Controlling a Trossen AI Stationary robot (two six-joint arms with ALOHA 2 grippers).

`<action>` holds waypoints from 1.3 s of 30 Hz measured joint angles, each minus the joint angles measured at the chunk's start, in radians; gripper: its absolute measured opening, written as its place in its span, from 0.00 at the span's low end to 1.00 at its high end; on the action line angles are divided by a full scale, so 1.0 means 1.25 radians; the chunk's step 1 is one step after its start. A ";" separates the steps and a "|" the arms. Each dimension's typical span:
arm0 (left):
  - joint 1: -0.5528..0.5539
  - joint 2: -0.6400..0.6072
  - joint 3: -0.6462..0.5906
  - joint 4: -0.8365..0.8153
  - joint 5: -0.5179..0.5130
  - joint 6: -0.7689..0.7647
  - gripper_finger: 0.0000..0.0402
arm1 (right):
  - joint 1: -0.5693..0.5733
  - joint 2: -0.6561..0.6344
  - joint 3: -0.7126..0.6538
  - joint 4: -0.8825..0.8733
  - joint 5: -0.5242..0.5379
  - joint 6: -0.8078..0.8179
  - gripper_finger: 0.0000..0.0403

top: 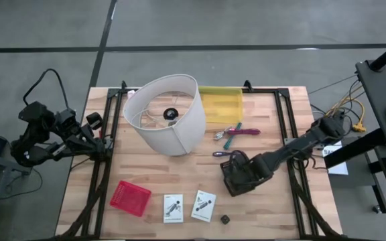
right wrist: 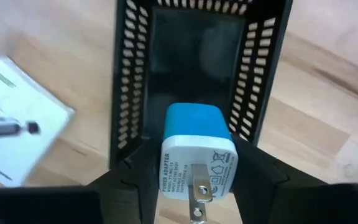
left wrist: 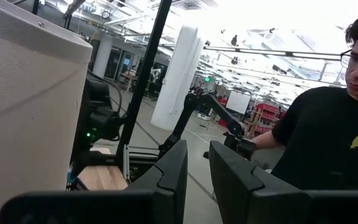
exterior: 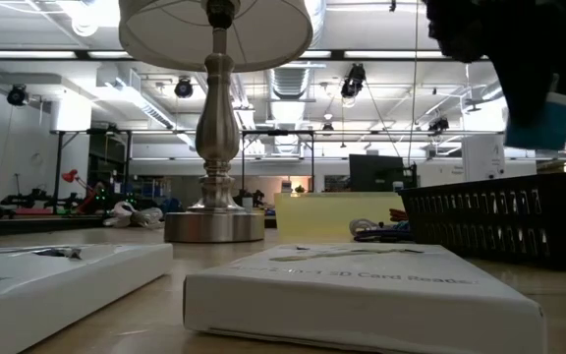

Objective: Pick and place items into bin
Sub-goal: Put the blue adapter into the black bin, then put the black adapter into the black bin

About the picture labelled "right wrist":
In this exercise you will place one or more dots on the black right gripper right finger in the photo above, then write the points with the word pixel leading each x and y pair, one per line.
pixel 269 193

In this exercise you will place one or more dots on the blue and white power adapter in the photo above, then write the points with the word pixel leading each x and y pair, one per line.
pixel 197 130

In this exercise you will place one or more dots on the black perforated plastic bin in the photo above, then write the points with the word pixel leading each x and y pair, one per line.
pixel 194 62

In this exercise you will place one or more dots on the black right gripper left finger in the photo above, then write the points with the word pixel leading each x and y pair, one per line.
pixel 126 193

